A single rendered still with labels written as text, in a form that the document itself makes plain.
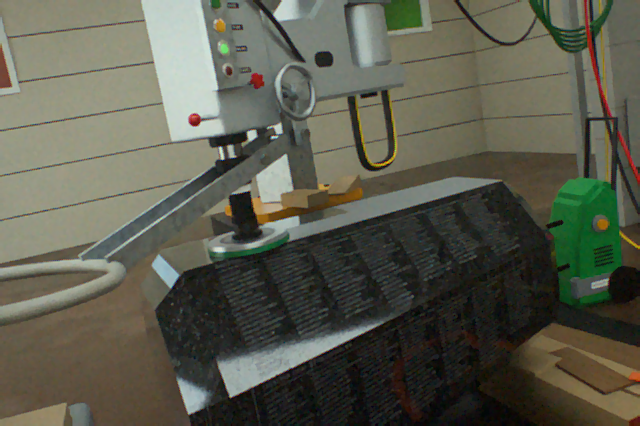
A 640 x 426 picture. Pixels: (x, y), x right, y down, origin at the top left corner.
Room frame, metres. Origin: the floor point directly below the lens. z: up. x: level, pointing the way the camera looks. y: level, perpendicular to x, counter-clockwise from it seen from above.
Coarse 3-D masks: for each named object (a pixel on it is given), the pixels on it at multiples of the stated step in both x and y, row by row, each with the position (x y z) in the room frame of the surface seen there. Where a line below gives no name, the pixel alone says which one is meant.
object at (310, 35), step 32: (256, 0) 1.51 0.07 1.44; (288, 0) 1.88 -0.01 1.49; (320, 0) 1.77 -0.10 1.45; (352, 0) 1.89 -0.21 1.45; (384, 0) 2.02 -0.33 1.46; (288, 32) 1.63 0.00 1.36; (320, 32) 1.73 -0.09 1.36; (320, 64) 1.71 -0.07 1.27; (352, 64) 1.82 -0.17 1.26; (320, 96) 1.70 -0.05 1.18
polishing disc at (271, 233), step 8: (232, 232) 1.63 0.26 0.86; (264, 232) 1.55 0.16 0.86; (272, 232) 1.53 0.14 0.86; (280, 232) 1.51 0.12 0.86; (216, 240) 1.56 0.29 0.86; (224, 240) 1.54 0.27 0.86; (232, 240) 1.52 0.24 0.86; (240, 240) 1.50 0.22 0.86; (248, 240) 1.48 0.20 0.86; (256, 240) 1.47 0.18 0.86; (264, 240) 1.45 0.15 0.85; (272, 240) 1.47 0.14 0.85; (216, 248) 1.47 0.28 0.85; (224, 248) 1.45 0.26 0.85; (232, 248) 1.44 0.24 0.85; (240, 248) 1.44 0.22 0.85; (248, 248) 1.44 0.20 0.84
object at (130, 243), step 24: (264, 144) 1.71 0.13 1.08; (288, 144) 1.62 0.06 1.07; (240, 168) 1.48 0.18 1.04; (264, 168) 1.54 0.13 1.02; (192, 192) 1.50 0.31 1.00; (216, 192) 1.41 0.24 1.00; (144, 216) 1.38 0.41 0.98; (168, 216) 1.30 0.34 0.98; (192, 216) 1.35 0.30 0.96; (120, 240) 1.32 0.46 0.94; (144, 240) 1.25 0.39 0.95
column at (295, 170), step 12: (264, 0) 2.49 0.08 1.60; (276, 0) 2.56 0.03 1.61; (288, 120) 2.50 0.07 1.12; (252, 132) 2.55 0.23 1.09; (276, 132) 2.48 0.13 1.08; (288, 156) 2.46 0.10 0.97; (300, 156) 2.53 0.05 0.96; (312, 156) 2.61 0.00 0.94; (276, 168) 2.50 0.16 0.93; (288, 168) 2.46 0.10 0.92; (300, 168) 2.52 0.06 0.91; (312, 168) 2.59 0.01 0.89; (264, 180) 2.54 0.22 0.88; (276, 180) 2.50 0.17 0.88; (288, 180) 2.47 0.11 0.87; (300, 180) 2.51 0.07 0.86; (312, 180) 2.58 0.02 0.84; (264, 192) 2.55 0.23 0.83; (276, 192) 2.51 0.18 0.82
